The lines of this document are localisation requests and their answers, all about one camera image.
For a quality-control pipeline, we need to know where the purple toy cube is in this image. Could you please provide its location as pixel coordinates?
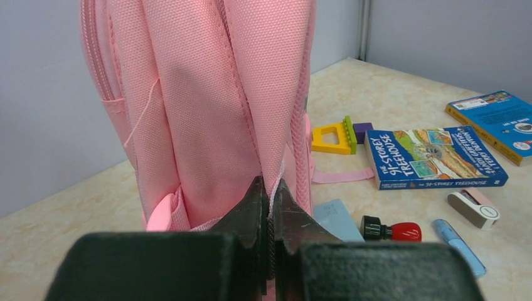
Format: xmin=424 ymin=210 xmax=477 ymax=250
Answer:
xmin=353 ymin=122 xmax=373 ymax=144

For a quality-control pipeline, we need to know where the pink student backpack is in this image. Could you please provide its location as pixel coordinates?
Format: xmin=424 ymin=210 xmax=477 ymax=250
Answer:
xmin=80 ymin=1 xmax=374 ymax=231

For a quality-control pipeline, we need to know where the aluminium frame rail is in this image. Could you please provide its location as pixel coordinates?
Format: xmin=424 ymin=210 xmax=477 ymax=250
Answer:
xmin=357 ymin=0 xmax=372 ymax=61

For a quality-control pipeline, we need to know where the yellow toy triangle block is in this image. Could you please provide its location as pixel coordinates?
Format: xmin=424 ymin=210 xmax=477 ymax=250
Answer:
xmin=311 ymin=115 xmax=358 ymax=155

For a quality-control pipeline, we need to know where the blue back-cover book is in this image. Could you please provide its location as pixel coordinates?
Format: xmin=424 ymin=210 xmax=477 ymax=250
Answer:
xmin=445 ymin=90 xmax=531 ymax=166

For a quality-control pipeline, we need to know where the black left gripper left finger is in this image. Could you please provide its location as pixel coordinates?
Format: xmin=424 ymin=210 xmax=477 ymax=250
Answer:
xmin=45 ymin=177 xmax=268 ymax=300

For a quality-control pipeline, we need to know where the red black stamp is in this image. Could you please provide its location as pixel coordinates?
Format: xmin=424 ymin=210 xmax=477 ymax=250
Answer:
xmin=360 ymin=215 xmax=422 ymax=242

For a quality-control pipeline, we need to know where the white pink eraser case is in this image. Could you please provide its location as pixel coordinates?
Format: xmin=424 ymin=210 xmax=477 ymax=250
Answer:
xmin=447 ymin=187 xmax=501 ymax=231

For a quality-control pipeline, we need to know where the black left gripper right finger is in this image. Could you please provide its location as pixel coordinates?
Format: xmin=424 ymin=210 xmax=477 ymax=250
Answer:
xmin=272 ymin=181 xmax=484 ymax=300

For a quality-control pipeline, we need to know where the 91-Storey Treehouse book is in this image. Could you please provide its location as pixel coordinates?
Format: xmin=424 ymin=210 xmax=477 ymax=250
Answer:
xmin=364 ymin=125 xmax=509 ymax=190

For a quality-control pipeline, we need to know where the light blue notebook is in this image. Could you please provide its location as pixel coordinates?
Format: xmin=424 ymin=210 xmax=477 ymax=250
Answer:
xmin=313 ymin=199 xmax=364 ymax=242

